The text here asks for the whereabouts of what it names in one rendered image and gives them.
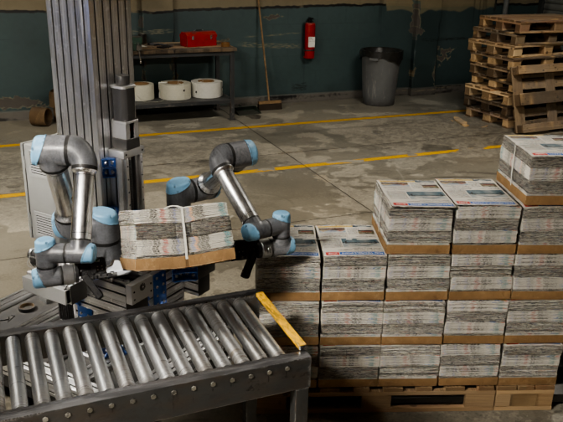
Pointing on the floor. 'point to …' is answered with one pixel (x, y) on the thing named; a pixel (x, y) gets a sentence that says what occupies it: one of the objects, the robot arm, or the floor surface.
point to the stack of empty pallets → (548, 26)
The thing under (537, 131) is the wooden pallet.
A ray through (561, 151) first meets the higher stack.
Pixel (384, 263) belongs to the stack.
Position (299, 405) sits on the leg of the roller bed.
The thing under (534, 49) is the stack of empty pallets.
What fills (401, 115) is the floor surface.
